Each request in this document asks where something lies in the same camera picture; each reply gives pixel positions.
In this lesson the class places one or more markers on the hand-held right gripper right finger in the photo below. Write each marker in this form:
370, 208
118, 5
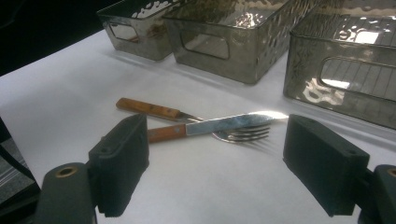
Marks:
323, 161

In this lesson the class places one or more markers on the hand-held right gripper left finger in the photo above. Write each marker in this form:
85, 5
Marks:
121, 161

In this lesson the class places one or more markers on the clear grey plastic bin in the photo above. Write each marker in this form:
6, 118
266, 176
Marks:
342, 62
140, 34
236, 43

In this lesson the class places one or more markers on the white table cover sheet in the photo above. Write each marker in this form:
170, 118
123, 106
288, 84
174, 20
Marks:
202, 186

